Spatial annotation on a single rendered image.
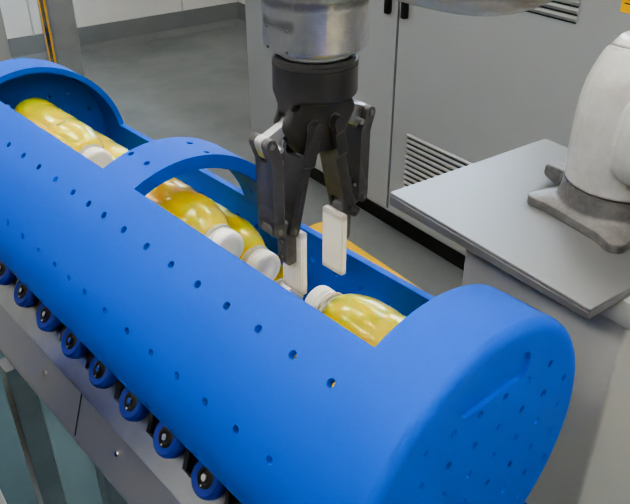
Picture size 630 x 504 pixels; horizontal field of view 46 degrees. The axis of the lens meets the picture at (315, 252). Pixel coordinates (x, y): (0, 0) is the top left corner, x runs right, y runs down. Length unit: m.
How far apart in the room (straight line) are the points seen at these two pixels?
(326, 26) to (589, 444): 0.82
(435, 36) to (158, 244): 2.06
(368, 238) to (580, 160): 2.01
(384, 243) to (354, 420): 2.53
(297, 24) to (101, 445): 0.60
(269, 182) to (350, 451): 0.25
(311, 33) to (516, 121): 1.91
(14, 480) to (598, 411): 1.56
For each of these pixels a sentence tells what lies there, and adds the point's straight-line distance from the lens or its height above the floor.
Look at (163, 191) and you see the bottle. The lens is 0.83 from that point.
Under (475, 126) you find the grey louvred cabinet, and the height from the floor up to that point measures 0.60.
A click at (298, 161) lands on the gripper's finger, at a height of 1.28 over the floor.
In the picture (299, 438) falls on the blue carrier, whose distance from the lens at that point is 0.55.
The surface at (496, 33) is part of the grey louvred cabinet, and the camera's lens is 2.48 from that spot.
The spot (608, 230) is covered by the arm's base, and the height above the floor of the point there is 1.04.
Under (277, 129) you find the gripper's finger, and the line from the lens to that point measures 0.64.
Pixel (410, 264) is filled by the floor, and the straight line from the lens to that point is 2.91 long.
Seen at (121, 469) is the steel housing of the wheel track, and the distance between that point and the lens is 0.96.
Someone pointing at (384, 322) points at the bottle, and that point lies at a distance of 0.70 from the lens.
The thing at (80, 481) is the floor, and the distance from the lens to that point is 2.16.
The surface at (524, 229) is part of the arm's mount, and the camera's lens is 1.12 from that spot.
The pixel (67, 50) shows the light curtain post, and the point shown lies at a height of 1.07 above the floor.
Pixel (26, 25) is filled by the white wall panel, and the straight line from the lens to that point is 5.66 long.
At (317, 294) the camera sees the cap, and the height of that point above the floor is 1.12.
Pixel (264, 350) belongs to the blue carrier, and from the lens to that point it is 0.58.
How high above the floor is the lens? 1.56
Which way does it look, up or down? 32 degrees down
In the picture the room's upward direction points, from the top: straight up
